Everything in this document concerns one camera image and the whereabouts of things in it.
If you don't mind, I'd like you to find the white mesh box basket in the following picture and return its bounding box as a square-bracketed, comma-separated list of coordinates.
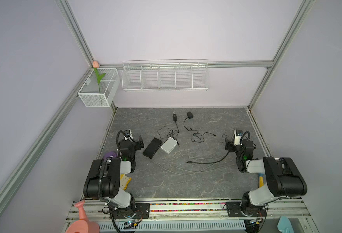
[78, 68, 120, 107]

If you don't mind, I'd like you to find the artificial tulip flower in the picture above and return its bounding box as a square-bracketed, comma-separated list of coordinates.
[92, 61, 106, 93]

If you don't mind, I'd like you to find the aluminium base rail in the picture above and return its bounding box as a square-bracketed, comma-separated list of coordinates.
[65, 198, 311, 231]

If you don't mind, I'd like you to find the blue yellow toy rake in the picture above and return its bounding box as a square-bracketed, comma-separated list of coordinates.
[258, 173, 264, 187]

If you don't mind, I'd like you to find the light blue toy scoop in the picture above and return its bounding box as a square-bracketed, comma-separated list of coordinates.
[277, 216, 294, 233]

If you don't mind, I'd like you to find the purple pink toy shovel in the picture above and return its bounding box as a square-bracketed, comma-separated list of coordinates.
[103, 151, 118, 159]

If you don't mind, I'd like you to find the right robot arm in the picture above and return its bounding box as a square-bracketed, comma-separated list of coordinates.
[223, 139, 308, 217]

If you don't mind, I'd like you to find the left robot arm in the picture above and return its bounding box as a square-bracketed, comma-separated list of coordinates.
[83, 139, 150, 219]

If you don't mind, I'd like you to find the thick black cable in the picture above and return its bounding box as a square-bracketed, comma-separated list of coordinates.
[186, 150, 230, 165]

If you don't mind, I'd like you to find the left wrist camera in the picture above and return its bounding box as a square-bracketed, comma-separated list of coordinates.
[123, 130, 134, 140]

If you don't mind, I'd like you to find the black power adapter right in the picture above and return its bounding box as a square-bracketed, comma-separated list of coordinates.
[187, 112, 194, 119]

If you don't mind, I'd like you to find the white wire wall basket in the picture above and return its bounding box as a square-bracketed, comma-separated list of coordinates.
[121, 59, 210, 91]

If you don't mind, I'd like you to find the pink watering can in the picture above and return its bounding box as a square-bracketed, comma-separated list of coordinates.
[66, 201, 100, 233]

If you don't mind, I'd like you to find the black network switch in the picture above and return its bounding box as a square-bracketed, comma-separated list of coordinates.
[142, 138, 163, 159]

